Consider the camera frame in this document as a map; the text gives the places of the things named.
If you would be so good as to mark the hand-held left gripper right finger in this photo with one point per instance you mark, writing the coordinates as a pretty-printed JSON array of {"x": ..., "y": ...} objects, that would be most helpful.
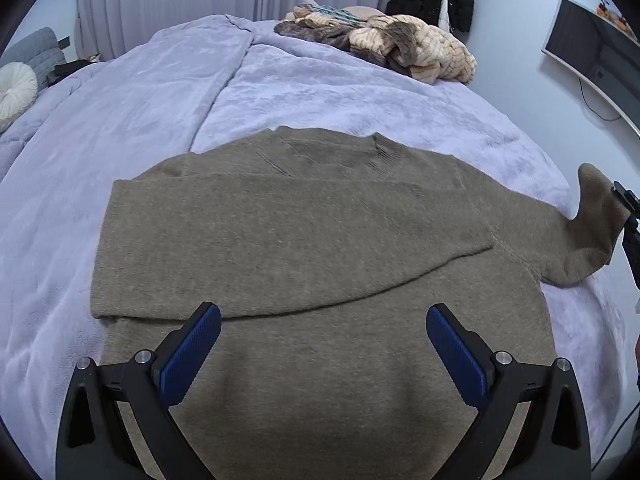
[{"x": 457, "y": 355}]

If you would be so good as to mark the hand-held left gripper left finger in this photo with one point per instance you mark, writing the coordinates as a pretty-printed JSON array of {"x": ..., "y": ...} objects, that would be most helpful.
[{"x": 187, "y": 355}]

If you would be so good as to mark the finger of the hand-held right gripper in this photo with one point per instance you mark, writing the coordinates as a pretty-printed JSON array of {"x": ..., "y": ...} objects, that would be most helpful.
[{"x": 631, "y": 210}]

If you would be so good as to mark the olive brown knit sweater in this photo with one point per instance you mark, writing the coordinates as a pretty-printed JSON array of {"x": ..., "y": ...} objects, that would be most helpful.
[{"x": 300, "y": 240}]

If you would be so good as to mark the curved black monitor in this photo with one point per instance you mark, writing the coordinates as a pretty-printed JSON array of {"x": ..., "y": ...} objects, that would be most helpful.
[{"x": 595, "y": 50}]

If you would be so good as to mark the lavender fleece blanket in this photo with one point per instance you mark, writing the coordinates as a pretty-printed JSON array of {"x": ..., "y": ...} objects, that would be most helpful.
[{"x": 125, "y": 125}]

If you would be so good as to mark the beige brown fuzzy throw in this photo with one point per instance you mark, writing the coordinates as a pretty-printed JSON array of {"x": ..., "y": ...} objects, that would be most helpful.
[{"x": 400, "y": 42}]

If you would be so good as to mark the white round pillow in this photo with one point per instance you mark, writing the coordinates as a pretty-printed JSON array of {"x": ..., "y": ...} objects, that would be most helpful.
[{"x": 15, "y": 92}]

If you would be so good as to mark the grey quilted cushion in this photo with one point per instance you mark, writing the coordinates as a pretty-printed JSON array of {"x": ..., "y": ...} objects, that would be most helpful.
[{"x": 30, "y": 47}]

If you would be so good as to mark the teal knit cloth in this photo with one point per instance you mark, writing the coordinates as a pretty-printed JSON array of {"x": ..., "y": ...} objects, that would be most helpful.
[{"x": 332, "y": 12}]

